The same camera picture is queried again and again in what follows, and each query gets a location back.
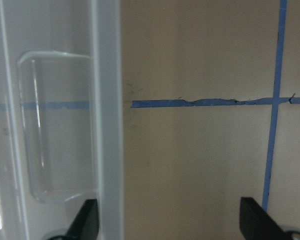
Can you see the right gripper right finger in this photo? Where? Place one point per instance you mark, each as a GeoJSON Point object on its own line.
{"type": "Point", "coordinates": [255, 223]}

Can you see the clear plastic box lid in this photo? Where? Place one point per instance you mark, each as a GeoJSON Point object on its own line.
{"type": "Point", "coordinates": [61, 123]}

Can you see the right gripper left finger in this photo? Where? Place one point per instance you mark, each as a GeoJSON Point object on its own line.
{"type": "Point", "coordinates": [85, 225]}

